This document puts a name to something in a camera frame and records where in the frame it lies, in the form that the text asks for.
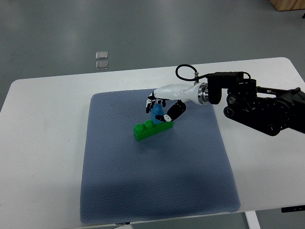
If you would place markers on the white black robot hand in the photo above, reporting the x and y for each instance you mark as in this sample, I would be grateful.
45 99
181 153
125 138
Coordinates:
181 93

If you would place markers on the blue toy block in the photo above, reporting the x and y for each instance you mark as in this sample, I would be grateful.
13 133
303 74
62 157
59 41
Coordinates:
157 109

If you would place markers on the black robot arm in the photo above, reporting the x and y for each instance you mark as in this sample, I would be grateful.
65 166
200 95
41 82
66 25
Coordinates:
267 110

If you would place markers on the green four-stud toy block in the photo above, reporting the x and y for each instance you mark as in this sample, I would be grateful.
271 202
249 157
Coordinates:
148 129

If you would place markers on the blue-grey textured mat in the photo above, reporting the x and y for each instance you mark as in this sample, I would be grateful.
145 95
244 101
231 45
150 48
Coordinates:
182 171

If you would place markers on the upper metal floor plate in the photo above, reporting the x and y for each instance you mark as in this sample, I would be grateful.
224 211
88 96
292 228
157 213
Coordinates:
101 55

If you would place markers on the wooden furniture corner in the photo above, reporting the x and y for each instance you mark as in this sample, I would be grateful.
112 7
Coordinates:
286 5

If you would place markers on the white table leg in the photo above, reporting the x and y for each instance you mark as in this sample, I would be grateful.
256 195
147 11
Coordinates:
252 220

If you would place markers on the black table control panel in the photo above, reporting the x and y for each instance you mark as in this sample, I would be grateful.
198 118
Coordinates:
293 209

